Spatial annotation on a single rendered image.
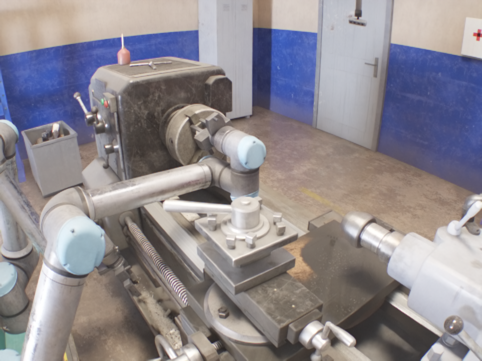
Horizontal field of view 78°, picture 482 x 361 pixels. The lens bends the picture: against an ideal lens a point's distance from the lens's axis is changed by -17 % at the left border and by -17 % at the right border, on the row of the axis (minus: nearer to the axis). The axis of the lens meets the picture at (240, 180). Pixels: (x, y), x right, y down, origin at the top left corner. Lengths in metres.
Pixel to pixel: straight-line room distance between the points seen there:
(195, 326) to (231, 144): 0.53
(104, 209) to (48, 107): 3.83
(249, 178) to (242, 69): 4.10
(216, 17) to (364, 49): 1.94
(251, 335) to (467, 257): 0.48
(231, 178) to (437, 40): 3.20
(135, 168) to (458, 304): 1.27
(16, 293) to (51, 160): 2.08
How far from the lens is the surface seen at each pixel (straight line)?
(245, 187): 1.09
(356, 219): 0.84
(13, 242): 1.62
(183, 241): 1.23
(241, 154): 1.03
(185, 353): 0.83
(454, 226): 0.81
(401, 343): 1.13
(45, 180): 3.53
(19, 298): 1.60
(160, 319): 1.55
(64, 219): 0.81
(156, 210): 1.42
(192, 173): 1.11
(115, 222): 1.63
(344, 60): 4.58
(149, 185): 1.02
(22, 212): 1.34
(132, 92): 1.42
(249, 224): 0.73
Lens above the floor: 1.57
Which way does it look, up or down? 27 degrees down
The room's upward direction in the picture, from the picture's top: straight up
